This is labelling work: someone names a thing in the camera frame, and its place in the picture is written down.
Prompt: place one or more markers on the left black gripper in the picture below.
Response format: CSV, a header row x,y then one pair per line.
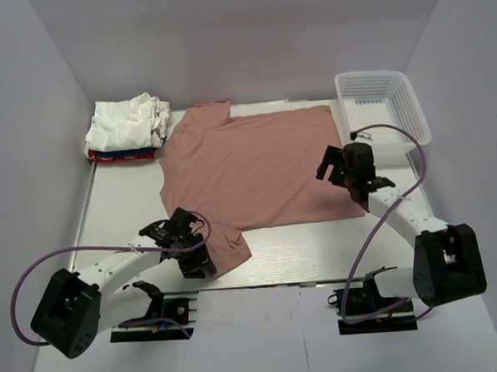
x,y
191,269

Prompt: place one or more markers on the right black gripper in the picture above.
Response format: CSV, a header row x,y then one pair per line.
x,y
334,156

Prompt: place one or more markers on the pink t-shirt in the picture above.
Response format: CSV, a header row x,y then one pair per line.
x,y
251,172

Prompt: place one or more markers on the white t-shirt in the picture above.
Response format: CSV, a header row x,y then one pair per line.
x,y
128,125

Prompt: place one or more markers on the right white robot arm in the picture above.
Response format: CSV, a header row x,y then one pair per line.
x,y
447,264

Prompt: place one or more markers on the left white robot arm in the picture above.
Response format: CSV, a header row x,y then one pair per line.
x,y
77,305

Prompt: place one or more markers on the white plastic mesh basket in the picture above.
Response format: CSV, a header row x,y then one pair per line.
x,y
379,97

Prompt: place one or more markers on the red blue folded shirt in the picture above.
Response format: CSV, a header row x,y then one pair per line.
x,y
146,153

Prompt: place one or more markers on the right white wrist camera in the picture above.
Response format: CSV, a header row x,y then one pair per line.
x,y
361,136

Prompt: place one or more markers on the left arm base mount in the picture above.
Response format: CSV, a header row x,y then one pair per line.
x,y
177,322

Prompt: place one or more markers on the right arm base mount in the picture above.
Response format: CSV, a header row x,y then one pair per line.
x,y
360,303

